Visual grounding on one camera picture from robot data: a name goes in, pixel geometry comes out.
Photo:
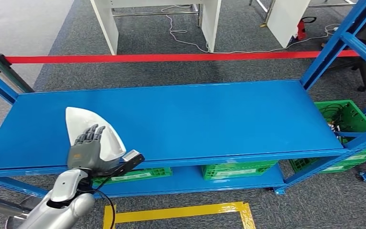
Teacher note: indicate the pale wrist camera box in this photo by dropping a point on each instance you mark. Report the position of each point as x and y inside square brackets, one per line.
[131, 158]

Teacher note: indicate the red canister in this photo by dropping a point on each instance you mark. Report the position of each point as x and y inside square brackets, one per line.
[301, 30]

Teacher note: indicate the yellow floor tape square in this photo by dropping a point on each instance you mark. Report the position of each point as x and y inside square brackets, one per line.
[176, 211]

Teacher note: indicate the black stanchion post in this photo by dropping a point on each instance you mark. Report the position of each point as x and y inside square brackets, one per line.
[9, 75]

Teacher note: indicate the white desk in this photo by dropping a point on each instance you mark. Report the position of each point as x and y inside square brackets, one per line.
[285, 22]
[209, 22]

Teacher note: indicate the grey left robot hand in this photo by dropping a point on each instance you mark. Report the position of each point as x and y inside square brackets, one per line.
[86, 156]

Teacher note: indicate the black office chair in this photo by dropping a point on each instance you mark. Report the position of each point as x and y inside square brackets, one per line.
[364, 75]

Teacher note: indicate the white plastic body part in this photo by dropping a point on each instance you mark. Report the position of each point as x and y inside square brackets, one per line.
[82, 120]

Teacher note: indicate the red barrier belt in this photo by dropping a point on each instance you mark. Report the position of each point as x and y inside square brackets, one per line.
[170, 58]

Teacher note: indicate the green plastic crate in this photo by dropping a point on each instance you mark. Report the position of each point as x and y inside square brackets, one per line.
[138, 175]
[233, 170]
[353, 120]

